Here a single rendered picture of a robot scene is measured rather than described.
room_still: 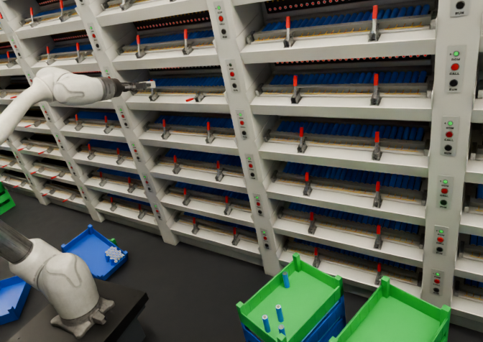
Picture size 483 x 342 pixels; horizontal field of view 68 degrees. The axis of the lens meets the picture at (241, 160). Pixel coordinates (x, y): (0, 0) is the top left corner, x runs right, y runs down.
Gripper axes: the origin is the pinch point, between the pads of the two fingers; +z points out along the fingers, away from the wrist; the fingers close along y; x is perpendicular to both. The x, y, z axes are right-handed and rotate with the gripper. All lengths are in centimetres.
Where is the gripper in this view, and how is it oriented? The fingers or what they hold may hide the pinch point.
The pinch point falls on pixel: (147, 85)
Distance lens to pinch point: 167.9
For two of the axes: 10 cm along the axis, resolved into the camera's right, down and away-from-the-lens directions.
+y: 8.4, 1.0, -5.4
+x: -0.5, -9.7, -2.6
